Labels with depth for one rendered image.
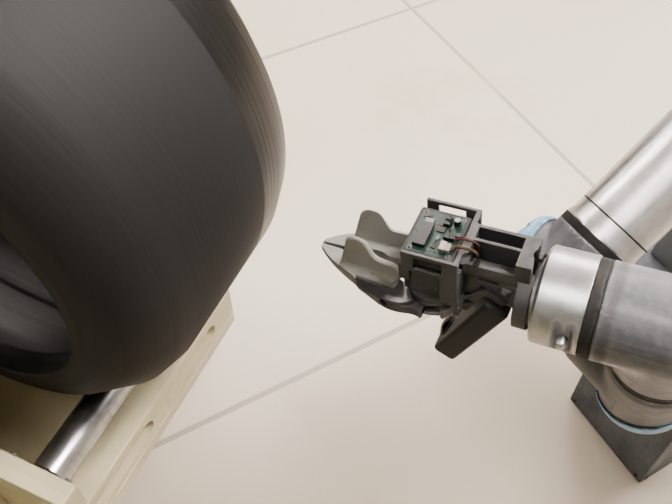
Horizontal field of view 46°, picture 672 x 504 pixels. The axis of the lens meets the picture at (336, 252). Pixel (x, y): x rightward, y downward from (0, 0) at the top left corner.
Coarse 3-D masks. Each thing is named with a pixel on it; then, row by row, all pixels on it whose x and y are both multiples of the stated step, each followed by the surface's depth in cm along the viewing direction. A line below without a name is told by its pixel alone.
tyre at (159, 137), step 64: (0, 0) 56; (64, 0) 59; (128, 0) 63; (192, 0) 67; (0, 64) 56; (64, 64) 58; (128, 64) 62; (192, 64) 67; (256, 64) 74; (0, 128) 56; (64, 128) 58; (128, 128) 61; (192, 128) 67; (256, 128) 74; (0, 192) 59; (64, 192) 59; (128, 192) 62; (192, 192) 67; (256, 192) 78; (0, 256) 107; (64, 256) 62; (128, 256) 64; (192, 256) 69; (0, 320) 102; (64, 320) 70; (128, 320) 69; (192, 320) 75; (64, 384) 86; (128, 384) 83
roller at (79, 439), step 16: (80, 400) 95; (96, 400) 94; (112, 400) 95; (80, 416) 93; (96, 416) 93; (112, 416) 96; (64, 432) 92; (80, 432) 92; (96, 432) 93; (48, 448) 91; (64, 448) 90; (80, 448) 91; (48, 464) 89; (64, 464) 90; (80, 464) 92
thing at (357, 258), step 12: (348, 240) 73; (360, 240) 72; (324, 252) 78; (336, 252) 77; (348, 252) 74; (360, 252) 73; (372, 252) 73; (336, 264) 77; (348, 264) 76; (360, 264) 75; (372, 264) 74; (384, 264) 73; (348, 276) 76; (372, 276) 75; (384, 276) 75; (396, 276) 74
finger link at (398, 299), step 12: (360, 276) 75; (360, 288) 76; (372, 288) 75; (384, 288) 74; (396, 288) 74; (408, 288) 74; (384, 300) 73; (396, 300) 73; (408, 300) 72; (408, 312) 73; (420, 312) 72
